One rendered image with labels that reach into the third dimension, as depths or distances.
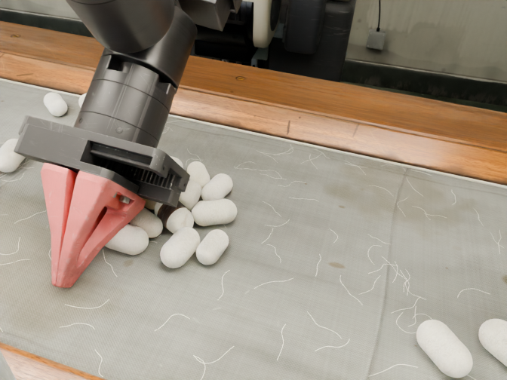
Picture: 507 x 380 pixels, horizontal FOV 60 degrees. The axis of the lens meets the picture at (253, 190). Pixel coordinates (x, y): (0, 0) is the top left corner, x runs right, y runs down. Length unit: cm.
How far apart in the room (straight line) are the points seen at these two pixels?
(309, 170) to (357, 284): 14
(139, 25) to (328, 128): 25
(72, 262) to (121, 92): 11
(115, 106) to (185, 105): 21
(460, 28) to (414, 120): 195
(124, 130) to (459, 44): 225
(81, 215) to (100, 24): 11
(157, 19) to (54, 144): 10
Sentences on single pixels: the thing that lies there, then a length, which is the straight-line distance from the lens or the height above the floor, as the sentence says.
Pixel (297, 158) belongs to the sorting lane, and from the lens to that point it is 44.
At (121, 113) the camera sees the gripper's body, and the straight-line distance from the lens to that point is 30.
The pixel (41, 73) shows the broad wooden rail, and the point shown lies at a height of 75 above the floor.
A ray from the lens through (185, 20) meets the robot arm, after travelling 34.
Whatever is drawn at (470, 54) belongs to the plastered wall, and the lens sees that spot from 249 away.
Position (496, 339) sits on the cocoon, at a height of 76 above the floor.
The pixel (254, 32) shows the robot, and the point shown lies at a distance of 93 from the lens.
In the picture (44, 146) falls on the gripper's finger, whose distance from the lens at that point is 31.
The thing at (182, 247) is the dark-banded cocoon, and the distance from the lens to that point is 32.
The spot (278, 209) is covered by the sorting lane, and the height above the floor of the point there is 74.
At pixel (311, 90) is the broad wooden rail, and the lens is 52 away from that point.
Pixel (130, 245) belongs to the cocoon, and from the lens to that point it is 33.
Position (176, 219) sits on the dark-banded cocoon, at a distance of 34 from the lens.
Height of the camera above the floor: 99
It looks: 38 degrees down
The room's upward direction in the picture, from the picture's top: 4 degrees clockwise
